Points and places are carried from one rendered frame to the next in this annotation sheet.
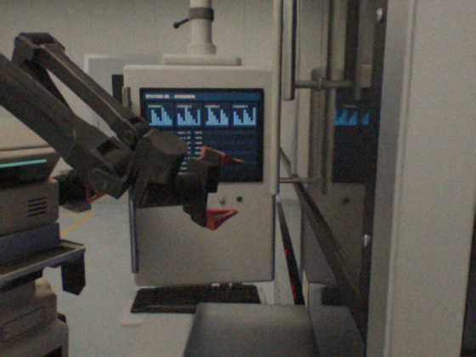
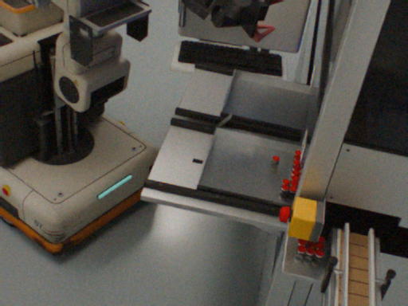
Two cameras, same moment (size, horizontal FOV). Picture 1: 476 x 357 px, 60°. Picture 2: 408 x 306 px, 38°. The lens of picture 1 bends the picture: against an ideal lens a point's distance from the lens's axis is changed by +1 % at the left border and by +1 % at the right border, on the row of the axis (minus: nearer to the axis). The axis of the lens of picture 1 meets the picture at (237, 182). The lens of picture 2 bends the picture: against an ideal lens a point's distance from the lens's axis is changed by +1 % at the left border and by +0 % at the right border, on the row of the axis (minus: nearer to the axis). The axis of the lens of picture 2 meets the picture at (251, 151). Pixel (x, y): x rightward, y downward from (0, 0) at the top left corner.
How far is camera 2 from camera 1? 95 cm
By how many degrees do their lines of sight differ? 29
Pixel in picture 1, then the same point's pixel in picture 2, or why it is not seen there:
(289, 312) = (300, 88)
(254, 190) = not seen: outside the picture
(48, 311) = (116, 49)
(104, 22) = not seen: outside the picture
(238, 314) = (262, 83)
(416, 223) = (335, 96)
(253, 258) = (284, 32)
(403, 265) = (328, 107)
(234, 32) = not seen: outside the picture
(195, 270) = (232, 33)
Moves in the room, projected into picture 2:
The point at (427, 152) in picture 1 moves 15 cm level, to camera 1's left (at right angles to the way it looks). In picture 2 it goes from (344, 73) to (273, 60)
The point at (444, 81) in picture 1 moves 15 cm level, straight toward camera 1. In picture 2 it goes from (355, 52) to (323, 82)
